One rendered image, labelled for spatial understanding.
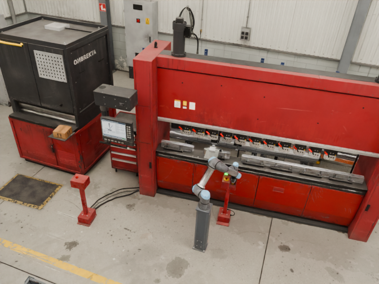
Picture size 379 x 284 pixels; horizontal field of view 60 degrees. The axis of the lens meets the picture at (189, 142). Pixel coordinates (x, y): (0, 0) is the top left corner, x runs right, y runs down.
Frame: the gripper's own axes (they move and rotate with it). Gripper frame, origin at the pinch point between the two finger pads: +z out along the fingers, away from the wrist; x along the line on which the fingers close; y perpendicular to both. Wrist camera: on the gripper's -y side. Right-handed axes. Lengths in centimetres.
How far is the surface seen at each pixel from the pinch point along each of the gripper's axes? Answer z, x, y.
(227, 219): 65, 0, -14
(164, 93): -100, 110, 47
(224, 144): -14, 21, 64
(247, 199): 51, -26, 20
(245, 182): 17.3, -17.5, 21.5
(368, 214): 21, -189, 5
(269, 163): -16, -47, 36
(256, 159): -19.1, -27.6, 36.3
